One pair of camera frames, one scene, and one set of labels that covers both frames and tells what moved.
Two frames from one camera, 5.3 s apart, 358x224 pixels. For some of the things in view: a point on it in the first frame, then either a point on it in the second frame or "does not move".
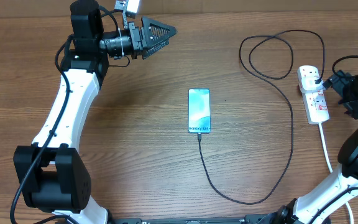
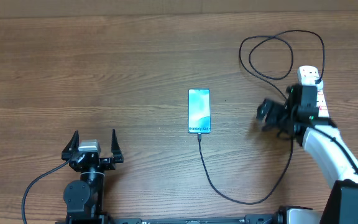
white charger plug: [308, 84] does not move
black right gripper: [357, 107] to [270, 121]
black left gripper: [148, 38] to [109, 163]
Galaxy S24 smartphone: [199, 111] does not move
